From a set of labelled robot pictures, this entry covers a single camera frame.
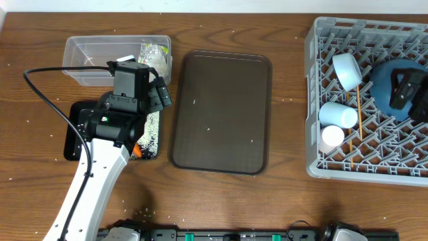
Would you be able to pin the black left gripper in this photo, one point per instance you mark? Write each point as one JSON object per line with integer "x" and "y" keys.
{"x": 160, "y": 97}

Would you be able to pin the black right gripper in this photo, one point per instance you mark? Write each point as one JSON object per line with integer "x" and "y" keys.
{"x": 403, "y": 94}

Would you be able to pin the dark blue plate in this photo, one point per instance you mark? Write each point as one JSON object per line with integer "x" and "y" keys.
{"x": 381, "y": 86}

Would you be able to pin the white napkin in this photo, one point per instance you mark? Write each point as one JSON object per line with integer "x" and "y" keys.
{"x": 160, "y": 63}

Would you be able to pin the wooden chopstick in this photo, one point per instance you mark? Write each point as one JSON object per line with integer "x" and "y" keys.
{"x": 359, "y": 112}
{"x": 349, "y": 134}

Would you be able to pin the yellow foil snack wrapper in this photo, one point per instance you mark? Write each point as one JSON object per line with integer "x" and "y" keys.
{"x": 147, "y": 49}

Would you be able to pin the light blue small bowl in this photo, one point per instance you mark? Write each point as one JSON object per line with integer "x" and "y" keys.
{"x": 347, "y": 71}

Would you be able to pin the orange carrot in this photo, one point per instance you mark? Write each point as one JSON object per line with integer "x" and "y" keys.
{"x": 136, "y": 151}

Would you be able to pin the light blue cup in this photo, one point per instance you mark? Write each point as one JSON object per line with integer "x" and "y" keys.
{"x": 332, "y": 113}

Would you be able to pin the pink cup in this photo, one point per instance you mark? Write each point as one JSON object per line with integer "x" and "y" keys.
{"x": 330, "y": 137}

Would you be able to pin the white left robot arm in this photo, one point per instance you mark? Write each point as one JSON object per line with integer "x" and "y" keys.
{"x": 108, "y": 133}

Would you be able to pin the grey dishwasher rack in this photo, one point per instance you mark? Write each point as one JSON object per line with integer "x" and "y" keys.
{"x": 391, "y": 152}

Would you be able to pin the black waste tray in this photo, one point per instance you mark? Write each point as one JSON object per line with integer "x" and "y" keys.
{"x": 81, "y": 105}

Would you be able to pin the clear plastic bin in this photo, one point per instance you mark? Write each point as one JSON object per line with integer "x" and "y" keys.
{"x": 97, "y": 50}

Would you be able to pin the brown serving tray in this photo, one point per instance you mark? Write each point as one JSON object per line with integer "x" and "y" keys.
{"x": 222, "y": 113}

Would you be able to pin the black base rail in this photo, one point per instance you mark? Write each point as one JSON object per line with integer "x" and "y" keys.
{"x": 130, "y": 230}

